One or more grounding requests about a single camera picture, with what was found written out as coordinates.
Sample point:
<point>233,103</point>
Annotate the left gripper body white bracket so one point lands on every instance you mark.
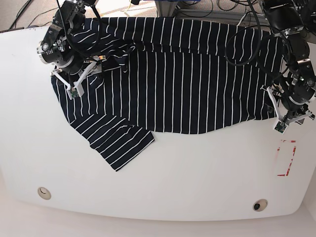
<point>297,107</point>

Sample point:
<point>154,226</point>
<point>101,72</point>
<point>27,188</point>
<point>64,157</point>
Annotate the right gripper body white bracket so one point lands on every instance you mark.
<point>73,71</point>

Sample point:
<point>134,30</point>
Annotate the navy white striped t-shirt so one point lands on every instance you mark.
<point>168,75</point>

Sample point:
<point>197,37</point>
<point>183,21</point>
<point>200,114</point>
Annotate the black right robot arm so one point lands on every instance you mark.
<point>57,46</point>

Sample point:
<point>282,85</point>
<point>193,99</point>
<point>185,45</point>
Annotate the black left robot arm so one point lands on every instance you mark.
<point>290,94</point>

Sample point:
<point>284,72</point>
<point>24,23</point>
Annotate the red tape rectangle marking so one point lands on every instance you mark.
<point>284,157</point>

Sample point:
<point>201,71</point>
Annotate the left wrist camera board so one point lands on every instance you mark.
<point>280,126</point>

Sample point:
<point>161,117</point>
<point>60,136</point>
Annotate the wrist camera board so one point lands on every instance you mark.
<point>74,92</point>
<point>280,126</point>

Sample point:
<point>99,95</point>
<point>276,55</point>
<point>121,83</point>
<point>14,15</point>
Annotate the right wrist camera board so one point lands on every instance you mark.
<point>74,92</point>

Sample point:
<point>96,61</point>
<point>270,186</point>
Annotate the right table cable grommet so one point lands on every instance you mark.
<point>260,205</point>

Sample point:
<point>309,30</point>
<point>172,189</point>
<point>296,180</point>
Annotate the table cable grommet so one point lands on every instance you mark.
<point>260,205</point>
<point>44,193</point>

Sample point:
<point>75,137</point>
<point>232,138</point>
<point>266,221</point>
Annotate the grey aluminium frame stand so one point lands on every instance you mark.
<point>224,11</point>

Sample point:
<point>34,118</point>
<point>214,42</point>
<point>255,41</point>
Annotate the left table cable grommet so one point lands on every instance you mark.
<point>44,193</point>

